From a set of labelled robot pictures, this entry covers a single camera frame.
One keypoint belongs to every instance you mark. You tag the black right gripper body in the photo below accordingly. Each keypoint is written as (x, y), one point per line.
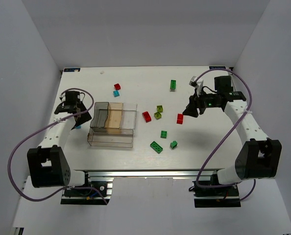
(197, 105)

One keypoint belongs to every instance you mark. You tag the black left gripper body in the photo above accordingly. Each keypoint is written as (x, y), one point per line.
(81, 113)

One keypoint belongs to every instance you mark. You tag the small cyan lego brick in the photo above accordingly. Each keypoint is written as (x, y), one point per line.
(116, 93)

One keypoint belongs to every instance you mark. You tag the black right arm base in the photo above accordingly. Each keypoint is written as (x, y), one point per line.
(225, 197)

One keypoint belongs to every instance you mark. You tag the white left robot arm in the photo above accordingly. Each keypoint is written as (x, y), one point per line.
(47, 163)

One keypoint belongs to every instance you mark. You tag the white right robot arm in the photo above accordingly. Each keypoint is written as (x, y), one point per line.
(259, 156)

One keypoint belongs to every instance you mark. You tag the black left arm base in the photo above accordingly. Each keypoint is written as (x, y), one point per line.
(96, 190)

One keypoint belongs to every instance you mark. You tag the smoky grey plastic bin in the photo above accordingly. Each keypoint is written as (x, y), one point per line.
(100, 115)

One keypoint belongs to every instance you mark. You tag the lime lego brick upper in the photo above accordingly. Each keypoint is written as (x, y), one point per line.
(160, 108)

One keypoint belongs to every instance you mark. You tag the lime lego brick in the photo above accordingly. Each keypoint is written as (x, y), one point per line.
(157, 115)
(160, 108)

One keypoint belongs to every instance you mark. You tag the clear long front bin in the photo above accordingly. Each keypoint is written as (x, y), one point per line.
(110, 137)

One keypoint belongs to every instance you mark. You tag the blue label right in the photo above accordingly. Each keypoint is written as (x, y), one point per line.
(217, 68)

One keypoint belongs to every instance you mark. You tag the blue label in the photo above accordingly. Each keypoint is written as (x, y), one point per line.
(217, 68)
(71, 70)

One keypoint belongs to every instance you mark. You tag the green long lego far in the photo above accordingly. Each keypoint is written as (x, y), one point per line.
(172, 85)

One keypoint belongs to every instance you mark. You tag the blue label left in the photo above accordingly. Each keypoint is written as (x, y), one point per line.
(71, 70)

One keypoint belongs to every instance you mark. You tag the lime lego brick lower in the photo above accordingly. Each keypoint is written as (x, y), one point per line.
(157, 115)

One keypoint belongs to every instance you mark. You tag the small green lego brick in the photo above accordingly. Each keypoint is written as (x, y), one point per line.
(163, 134)

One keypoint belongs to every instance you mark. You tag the green lego brick tilted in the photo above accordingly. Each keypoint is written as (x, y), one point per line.
(173, 144)

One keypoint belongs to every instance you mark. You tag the small red lego brick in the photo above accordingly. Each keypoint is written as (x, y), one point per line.
(117, 86)

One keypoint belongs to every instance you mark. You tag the long green lego near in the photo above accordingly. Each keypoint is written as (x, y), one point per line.
(156, 147)

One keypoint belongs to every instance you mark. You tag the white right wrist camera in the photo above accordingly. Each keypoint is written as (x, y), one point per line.
(197, 84)

